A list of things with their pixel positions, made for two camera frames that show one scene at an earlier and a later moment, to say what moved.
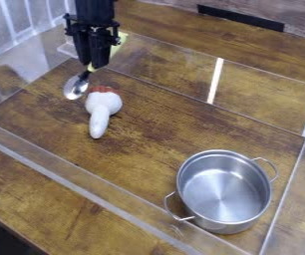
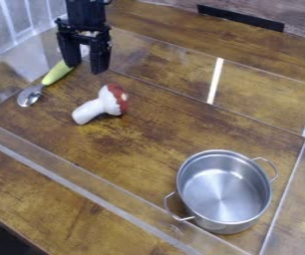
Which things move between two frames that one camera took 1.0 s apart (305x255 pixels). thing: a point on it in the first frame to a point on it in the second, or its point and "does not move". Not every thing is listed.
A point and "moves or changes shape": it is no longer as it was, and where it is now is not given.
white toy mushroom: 103,103 moves or changes shape
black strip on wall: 234,16 does not move
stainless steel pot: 223,190 does not move
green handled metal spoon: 78,85 to 30,97
